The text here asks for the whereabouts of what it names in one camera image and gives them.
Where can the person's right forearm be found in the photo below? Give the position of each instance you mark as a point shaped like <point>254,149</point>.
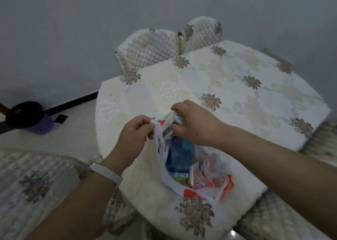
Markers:
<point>284,174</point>

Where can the white wristband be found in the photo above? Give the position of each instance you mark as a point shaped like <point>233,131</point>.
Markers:
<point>106,172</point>

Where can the white tube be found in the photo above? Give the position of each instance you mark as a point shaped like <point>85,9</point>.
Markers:
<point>191,176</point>

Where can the person's left thumb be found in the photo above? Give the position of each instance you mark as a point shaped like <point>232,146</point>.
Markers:
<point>149,131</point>

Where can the person's right thumb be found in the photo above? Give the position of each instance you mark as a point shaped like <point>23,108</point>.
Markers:
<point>177,130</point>

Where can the person's left hand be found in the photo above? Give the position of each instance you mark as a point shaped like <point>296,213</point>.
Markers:
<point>131,142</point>

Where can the purple waste bin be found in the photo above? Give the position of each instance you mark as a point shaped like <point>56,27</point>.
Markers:
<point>42,127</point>

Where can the person's right hand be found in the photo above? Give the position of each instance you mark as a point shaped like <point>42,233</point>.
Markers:
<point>202,125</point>

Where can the black skirting strip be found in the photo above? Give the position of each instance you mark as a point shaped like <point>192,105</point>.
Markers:
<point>73,101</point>

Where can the white plastic bag red print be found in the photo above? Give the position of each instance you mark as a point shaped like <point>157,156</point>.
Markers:
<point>208,187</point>

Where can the small green packet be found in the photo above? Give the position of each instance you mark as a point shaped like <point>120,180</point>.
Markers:
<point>179,177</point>

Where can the person's left forearm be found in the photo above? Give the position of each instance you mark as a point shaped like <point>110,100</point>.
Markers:
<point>79,208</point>

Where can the black floor patch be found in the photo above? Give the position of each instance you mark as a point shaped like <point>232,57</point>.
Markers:
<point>60,118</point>

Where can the white floral tablecloth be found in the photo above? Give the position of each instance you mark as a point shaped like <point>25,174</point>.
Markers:
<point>237,89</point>

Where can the clear plastic packet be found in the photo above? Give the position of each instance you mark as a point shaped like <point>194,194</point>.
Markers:
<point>212,167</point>

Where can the blue bottle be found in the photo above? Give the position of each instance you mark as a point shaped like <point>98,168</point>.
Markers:
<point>180,152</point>

